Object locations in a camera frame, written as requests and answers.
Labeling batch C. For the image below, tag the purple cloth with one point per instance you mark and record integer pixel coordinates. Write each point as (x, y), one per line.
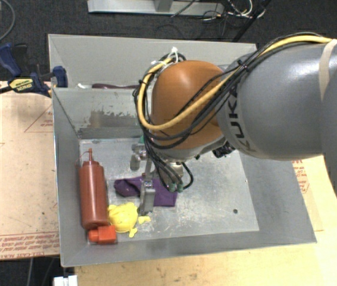
(128, 188)

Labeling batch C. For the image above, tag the dark purple long object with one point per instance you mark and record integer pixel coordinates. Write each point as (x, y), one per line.
(112, 86)

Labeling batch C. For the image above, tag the small white object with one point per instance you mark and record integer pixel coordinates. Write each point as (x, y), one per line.
(82, 85)

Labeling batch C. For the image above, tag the black cylinder on white bracket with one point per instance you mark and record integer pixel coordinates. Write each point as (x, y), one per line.
(223, 150)

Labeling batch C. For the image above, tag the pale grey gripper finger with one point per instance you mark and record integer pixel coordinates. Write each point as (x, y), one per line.
(147, 200)
(134, 161)

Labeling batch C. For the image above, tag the yellow toy animal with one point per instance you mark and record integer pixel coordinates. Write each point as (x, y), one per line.
(124, 217)

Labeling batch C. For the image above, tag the brown cardboard board red print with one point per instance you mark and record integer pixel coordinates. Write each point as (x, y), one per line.
(25, 174)

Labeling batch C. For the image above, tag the red-orange small block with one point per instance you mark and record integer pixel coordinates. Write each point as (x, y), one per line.
(103, 234)

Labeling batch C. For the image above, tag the red-brown squeeze bottle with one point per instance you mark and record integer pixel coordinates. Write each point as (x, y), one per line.
(93, 192)

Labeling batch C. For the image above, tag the grey metal bin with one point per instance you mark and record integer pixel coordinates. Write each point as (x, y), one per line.
(210, 195)

